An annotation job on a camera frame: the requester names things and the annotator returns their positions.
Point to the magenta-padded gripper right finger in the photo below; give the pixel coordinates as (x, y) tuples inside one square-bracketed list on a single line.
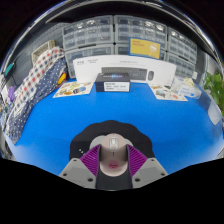
[(136, 161)]

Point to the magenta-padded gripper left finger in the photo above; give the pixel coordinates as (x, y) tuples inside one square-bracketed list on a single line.
[(90, 160)]

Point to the black round googly-eyed mouse pad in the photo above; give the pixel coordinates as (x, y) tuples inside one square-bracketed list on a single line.
[(100, 128)]

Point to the colourful printed sticker sheet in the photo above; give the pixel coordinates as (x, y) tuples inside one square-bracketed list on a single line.
[(71, 89), (166, 93)]

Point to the small black product box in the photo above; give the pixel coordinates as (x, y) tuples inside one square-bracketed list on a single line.
[(111, 83)]

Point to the navy polka dot cloth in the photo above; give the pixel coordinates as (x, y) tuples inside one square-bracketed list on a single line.
[(20, 120)]

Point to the white plastic package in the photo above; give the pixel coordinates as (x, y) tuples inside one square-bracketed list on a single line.
[(188, 88)]

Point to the long white keyboard box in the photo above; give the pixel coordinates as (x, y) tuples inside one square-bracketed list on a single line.
[(86, 68)]

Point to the red blue checkered cloth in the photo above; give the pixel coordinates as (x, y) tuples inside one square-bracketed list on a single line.
[(33, 80)]

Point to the purple bag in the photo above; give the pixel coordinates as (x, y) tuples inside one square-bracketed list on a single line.
[(11, 94)]

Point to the potted green plant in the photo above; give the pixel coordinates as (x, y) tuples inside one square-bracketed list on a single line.
[(215, 88)]

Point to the yellow and blue box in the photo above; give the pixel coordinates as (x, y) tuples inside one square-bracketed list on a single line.
[(144, 48)]

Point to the white woven basket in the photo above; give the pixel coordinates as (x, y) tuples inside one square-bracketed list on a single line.
[(41, 50)]

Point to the teal pegboard bin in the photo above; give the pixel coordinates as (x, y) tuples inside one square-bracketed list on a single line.
[(9, 69)]

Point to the black wall shelf unit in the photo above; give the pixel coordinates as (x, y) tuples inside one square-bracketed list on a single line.
[(110, 11)]

